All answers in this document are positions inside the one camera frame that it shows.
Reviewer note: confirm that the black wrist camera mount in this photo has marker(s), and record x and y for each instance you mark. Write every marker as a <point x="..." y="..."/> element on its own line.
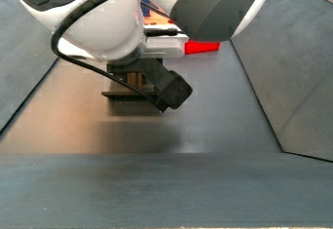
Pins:
<point x="170" y="87"/>

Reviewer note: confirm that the red block with shaped holes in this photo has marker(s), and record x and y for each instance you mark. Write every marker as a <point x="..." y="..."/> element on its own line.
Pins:
<point x="161" y="24"/>

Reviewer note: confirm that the brown three prong object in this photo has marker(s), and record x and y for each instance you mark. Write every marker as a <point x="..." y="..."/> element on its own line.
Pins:
<point x="136" y="80"/>

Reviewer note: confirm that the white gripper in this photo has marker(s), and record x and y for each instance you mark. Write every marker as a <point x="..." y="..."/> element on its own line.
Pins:
<point x="161" y="47"/>

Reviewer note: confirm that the blue rectangular peg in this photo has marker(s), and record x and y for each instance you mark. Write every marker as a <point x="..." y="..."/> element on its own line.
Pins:
<point x="145" y="9"/>

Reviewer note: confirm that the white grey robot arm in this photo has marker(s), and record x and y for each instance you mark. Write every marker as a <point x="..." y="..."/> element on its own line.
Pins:
<point x="110" y="32"/>

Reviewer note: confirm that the black curved fixture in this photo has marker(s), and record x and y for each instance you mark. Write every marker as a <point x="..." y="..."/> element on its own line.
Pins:
<point x="126" y="91"/>

